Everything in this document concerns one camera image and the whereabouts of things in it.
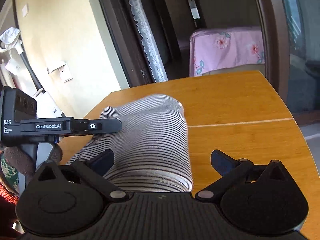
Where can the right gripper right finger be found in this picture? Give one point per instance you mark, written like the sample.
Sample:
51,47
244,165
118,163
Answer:
231,171

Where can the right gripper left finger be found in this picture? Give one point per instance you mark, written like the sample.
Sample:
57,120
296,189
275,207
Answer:
92,172

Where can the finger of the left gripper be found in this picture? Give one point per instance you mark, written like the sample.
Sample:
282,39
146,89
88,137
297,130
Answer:
98,126

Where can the striped knit garment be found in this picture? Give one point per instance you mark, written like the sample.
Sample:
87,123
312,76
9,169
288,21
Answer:
150,151

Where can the gloved left hand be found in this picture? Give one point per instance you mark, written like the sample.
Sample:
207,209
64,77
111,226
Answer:
13,161

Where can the white lace curtain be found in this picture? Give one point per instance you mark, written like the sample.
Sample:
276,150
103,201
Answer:
148,42

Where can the pink floral bed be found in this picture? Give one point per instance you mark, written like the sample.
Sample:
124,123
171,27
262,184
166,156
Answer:
217,49

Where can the white wall socket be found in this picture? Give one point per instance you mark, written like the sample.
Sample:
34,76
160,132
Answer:
60,73

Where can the white wall switch plate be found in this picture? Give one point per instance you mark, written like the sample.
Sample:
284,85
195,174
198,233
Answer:
25,10

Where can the dark brown door frame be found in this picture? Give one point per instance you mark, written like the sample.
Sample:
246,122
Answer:
173,22

